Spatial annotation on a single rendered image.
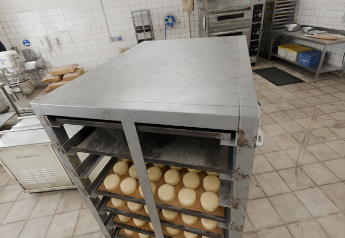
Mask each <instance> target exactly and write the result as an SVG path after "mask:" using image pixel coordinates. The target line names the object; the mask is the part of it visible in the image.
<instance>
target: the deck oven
mask: <svg viewBox="0 0 345 238"><path fill-rule="evenodd" d="M196 1H197V8H198V36H199V38H204V37H221V36H239V35H245V36H246V42H247V47H248V53H249V57H250V62H251V66H255V64H256V62H258V56H259V48H260V41H261V31H262V23H263V15H264V6H265V0H196ZM204 17H205V29H203V18H204Z"/></svg>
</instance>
